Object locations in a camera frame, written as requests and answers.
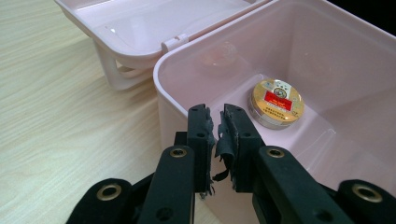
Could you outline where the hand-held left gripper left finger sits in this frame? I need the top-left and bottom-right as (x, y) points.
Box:
(137, 104), (217, 224)

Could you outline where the round gold tin red label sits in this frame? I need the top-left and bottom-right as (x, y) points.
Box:
(247, 77), (305, 131)

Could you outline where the pink storage box white handle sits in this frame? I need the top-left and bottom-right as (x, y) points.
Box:
(53, 0), (396, 224)

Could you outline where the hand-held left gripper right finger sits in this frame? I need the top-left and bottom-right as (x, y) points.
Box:
(212, 103), (354, 224)

